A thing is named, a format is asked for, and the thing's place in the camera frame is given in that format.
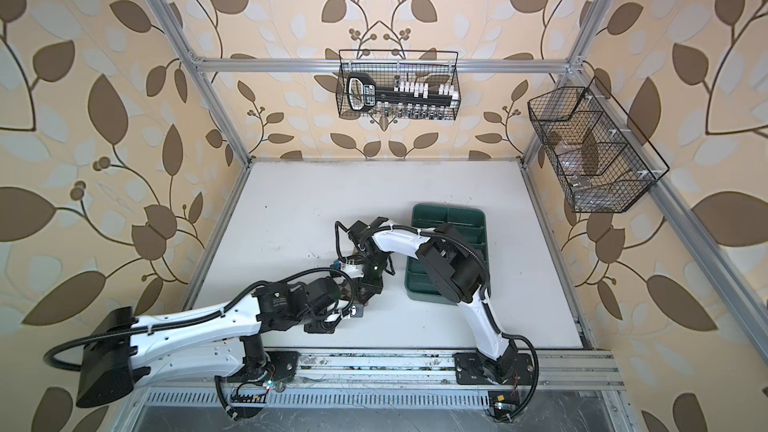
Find green plastic divided tray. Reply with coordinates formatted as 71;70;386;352
403;202;489;305

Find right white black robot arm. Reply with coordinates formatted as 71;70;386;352
334;217;540;387

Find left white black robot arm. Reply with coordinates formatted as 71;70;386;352
76;268;358;408

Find black white tool in basket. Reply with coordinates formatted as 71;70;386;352
341;73;461;112

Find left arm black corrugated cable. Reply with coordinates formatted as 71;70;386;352
43;266;361;373

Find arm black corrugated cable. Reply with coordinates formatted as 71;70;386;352
43;266;361;373
333;220;540;418

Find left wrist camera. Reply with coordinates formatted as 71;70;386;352
348;303;364;318

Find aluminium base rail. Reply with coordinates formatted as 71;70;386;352
145;347;625;412

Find black wire basket back wall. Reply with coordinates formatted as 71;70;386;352
335;48;462;121

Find black wire basket wall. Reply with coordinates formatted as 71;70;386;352
527;77;670;213
335;48;462;121

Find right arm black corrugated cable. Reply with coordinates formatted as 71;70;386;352
333;220;540;418

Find black wire basket right wall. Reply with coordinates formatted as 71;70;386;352
527;77;670;213

